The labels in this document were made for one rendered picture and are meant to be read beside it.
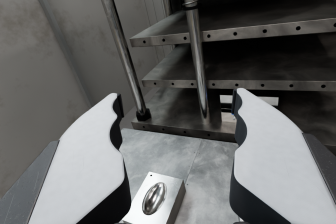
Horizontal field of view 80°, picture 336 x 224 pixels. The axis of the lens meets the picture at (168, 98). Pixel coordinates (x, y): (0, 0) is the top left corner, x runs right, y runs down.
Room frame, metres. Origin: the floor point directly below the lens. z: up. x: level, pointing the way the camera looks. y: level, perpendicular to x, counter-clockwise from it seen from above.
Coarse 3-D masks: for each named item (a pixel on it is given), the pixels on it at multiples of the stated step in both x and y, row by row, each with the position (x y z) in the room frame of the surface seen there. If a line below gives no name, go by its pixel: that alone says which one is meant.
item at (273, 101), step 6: (222, 90) 0.93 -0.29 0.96; (228, 90) 0.91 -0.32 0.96; (252, 90) 0.86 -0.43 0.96; (258, 90) 0.85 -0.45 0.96; (264, 90) 0.84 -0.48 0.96; (270, 90) 0.82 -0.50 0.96; (276, 90) 0.81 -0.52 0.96; (222, 96) 0.88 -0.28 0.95; (228, 96) 0.87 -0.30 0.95; (258, 96) 0.80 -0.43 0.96; (264, 96) 0.79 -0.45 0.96; (270, 96) 0.77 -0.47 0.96; (276, 96) 0.76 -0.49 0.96; (222, 102) 0.88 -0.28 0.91; (228, 102) 0.87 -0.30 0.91; (270, 102) 0.77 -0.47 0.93; (276, 102) 0.76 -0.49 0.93; (222, 108) 0.89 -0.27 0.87; (228, 108) 0.87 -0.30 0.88; (276, 108) 0.76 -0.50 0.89; (222, 114) 0.89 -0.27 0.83; (228, 114) 0.87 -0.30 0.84; (222, 120) 0.89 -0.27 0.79; (228, 120) 0.87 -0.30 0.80; (234, 120) 0.86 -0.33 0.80
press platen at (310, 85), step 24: (216, 48) 1.37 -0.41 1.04; (240, 48) 1.27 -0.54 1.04; (264, 48) 1.17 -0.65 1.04; (288, 48) 1.09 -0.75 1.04; (312, 48) 1.02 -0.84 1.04; (168, 72) 1.14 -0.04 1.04; (192, 72) 1.06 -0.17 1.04; (216, 72) 0.99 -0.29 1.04; (240, 72) 0.93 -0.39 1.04; (264, 72) 0.87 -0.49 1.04; (288, 72) 0.82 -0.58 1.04; (312, 72) 0.77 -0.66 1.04
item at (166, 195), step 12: (144, 180) 0.54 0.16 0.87; (156, 180) 0.53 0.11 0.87; (168, 180) 0.52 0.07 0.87; (180, 180) 0.50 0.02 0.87; (144, 192) 0.49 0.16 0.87; (156, 192) 0.49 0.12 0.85; (168, 192) 0.47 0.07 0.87; (180, 192) 0.47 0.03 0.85; (132, 204) 0.45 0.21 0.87; (144, 204) 0.45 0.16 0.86; (156, 204) 0.45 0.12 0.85; (168, 204) 0.42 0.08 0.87; (180, 204) 0.45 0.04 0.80; (132, 216) 0.41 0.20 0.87; (144, 216) 0.40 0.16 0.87; (156, 216) 0.39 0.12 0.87; (168, 216) 0.38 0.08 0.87
